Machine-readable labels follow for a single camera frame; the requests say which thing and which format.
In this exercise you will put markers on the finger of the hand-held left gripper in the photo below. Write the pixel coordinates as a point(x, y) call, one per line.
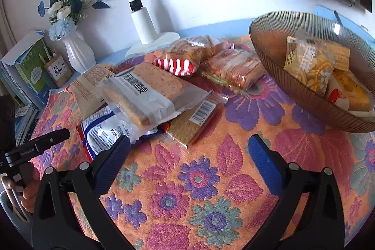
point(54, 137)

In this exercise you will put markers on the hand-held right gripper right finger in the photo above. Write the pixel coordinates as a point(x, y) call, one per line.
point(263, 160)

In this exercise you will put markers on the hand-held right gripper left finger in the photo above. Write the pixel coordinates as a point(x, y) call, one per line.
point(112, 160)

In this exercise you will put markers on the brown wicker basket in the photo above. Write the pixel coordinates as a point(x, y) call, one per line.
point(272, 62)

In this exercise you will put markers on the red striped bread packet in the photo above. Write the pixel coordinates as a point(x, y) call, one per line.
point(175, 66)

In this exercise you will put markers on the person's left hand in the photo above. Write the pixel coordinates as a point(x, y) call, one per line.
point(30, 194)

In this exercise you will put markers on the blue white snack packet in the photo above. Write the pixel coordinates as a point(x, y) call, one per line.
point(99, 132)

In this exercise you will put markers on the stack of books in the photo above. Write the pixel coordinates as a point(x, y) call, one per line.
point(17, 109)

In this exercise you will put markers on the floral tablecloth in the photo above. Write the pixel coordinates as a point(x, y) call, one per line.
point(205, 179)

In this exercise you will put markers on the brown paper bread packet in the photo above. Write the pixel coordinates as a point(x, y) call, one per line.
point(88, 83)

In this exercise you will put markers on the green book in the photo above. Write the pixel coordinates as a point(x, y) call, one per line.
point(32, 68)

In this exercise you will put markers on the flat cracker packet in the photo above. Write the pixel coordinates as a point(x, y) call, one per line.
point(190, 124)

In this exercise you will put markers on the grey wheat bread packet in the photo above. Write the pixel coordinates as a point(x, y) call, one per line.
point(152, 89)

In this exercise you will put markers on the white ceramic vase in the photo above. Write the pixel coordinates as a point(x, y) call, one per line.
point(78, 52)

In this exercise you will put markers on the red print sandwich packet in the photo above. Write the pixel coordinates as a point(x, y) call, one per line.
point(234, 65)

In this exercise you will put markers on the yellow biscuit stick packet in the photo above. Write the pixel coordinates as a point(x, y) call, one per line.
point(310, 65)

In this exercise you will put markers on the orange snack packet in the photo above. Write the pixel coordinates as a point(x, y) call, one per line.
point(354, 91)

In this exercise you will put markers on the clear bun packet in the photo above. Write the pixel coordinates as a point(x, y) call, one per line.
point(212, 46)

